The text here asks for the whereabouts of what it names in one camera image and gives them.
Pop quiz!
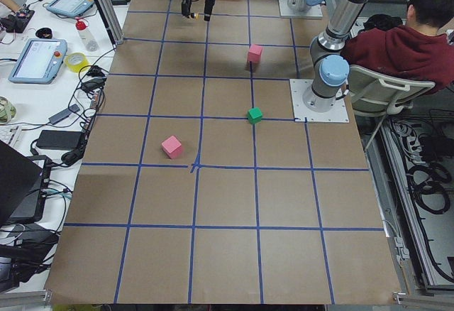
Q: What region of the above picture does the small black power brick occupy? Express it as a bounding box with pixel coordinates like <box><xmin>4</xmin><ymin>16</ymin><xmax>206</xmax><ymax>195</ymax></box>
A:
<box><xmin>111</xmin><ymin>0</ymin><xmax>131</xmax><ymax>6</ymax></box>

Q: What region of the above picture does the pink foam cube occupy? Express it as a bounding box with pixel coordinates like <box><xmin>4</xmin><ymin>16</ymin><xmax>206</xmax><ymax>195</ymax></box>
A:
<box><xmin>161</xmin><ymin>135</ymin><xmax>184</xmax><ymax>159</ymax></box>
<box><xmin>247</xmin><ymin>44</ymin><xmax>263</xmax><ymax>64</ymax></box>

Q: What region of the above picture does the squeeze bottle red cap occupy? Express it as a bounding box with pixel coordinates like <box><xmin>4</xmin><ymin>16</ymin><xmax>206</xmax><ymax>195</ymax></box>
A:
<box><xmin>75</xmin><ymin>19</ymin><xmax>99</xmax><ymax>52</ymax></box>

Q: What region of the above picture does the teach pendant far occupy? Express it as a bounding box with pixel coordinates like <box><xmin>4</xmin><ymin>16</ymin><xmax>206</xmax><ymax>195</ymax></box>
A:
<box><xmin>46</xmin><ymin>0</ymin><xmax>94</xmax><ymax>18</ymax></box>

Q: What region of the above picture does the teach pendant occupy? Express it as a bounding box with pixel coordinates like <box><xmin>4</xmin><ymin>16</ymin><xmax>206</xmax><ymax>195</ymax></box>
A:
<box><xmin>9</xmin><ymin>38</ymin><xmax>67</xmax><ymax>84</ymax></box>
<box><xmin>46</xmin><ymin>0</ymin><xmax>94</xmax><ymax>18</ymax></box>

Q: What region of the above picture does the yellow tape roll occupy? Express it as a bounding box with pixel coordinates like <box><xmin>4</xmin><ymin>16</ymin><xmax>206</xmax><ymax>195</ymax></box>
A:
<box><xmin>64</xmin><ymin>53</ymin><xmax>89</xmax><ymax>73</ymax></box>

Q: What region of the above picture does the green foam cube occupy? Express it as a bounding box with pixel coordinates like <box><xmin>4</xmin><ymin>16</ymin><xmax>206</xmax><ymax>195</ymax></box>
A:
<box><xmin>247</xmin><ymin>107</ymin><xmax>263</xmax><ymax>124</ymax></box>

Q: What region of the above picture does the teach pendant near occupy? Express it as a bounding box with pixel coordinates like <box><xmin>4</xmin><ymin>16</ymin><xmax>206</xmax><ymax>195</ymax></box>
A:
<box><xmin>9</xmin><ymin>38</ymin><xmax>67</xmax><ymax>84</ymax></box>

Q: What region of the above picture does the black power adapter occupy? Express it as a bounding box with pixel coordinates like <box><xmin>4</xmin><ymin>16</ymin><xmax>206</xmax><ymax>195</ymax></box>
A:
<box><xmin>36</xmin><ymin>130</ymin><xmax>82</xmax><ymax>150</ymax></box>

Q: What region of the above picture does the white office chair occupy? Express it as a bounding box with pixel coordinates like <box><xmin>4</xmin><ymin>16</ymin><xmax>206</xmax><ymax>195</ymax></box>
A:
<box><xmin>347</xmin><ymin>65</ymin><xmax>435</xmax><ymax>151</ymax></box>

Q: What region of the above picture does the person in red hoodie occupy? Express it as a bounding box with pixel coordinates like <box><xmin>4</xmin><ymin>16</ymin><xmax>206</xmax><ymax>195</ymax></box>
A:
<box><xmin>340</xmin><ymin>0</ymin><xmax>453</xmax><ymax>94</ymax></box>

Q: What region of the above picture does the black laptop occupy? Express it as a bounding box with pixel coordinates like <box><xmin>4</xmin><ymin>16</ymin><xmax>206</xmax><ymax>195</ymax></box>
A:
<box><xmin>1</xmin><ymin>142</ymin><xmax>51</xmax><ymax>226</ymax></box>

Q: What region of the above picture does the aluminium frame post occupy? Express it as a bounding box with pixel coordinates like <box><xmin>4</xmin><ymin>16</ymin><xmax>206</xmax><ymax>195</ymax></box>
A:
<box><xmin>94</xmin><ymin>0</ymin><xmax>124</xmax><ymax>46</ymax></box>

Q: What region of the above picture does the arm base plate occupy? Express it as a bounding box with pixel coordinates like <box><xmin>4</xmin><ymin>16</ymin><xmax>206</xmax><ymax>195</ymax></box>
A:
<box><xmin>278</xmin><ymin>0</ymin><xmax>323</xmax><ymax>19</ymax></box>
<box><xmin>289</xmin><ymin>79</ymin><xmax>349</xmax><ymax>123</ymax></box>

